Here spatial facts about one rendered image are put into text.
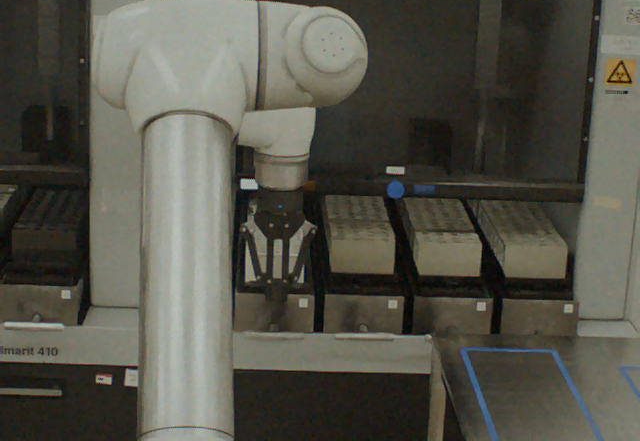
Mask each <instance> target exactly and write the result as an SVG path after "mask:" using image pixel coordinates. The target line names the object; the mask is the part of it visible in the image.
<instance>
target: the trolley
mask: <svg viewBox="0 0 640 441"><path fill-rule="evenodd" d="M431 344H432V363H430V378H429V392H428V407H427V422H426V436H425V441H443V429H444V415H445V401H446V396H447V399H448V402H449V405H450V409H451V412H452V415H453V419H455V423H456V426H457V429H458V432H459V436H460V439H461V441H640V337H637V338H628V337H592V336H555V335H518V334H481V333H444V332H432V337H431Z"/></svg>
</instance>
